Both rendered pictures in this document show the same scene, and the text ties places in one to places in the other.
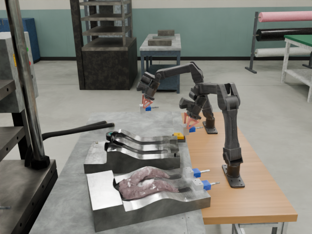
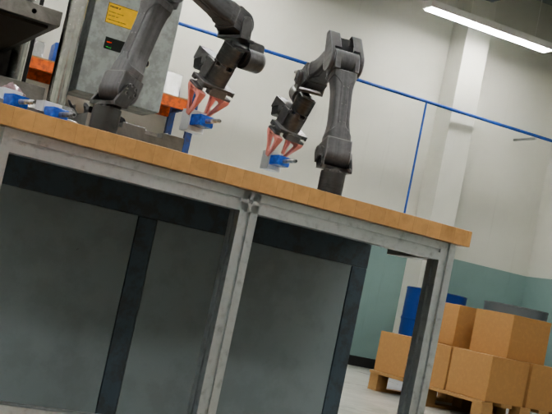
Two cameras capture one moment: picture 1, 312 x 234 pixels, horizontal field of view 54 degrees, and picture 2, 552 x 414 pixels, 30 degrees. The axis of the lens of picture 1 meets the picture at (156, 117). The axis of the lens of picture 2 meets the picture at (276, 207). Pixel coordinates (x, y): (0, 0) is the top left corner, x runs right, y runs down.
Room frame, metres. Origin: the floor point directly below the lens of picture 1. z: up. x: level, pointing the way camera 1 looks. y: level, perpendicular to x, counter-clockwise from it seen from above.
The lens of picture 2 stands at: (0.66, -2.55, 0.55)
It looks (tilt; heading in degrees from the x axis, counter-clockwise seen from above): 5 degrees up; 62
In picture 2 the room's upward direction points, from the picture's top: 12 degrees clockwise
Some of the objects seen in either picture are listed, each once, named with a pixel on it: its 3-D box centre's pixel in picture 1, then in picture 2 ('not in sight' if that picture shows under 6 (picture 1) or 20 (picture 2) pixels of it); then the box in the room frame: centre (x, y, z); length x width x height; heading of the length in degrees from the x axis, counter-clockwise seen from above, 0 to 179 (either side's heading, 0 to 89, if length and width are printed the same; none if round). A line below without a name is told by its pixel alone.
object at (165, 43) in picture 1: (162, 57); not in sight; (6.13, -0.15, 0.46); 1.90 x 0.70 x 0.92; 176
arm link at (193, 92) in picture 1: (197, 92); (242, 44); (1.68, -0.24, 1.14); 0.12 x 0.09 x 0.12; 22
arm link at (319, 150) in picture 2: (209, 113); (333, 160); (1.93, -0.36, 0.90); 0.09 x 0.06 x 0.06; 168
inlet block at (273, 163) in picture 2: (149, 107); (282, 161); (2.01, 0.05, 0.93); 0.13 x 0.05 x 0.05; 99
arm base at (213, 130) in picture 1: (210, 122); (330, 186); (1.93, -0.37, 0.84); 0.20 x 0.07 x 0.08; 2
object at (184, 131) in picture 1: (192, 128); (204, 121); (1.64, -0.21, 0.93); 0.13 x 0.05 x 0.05; 103
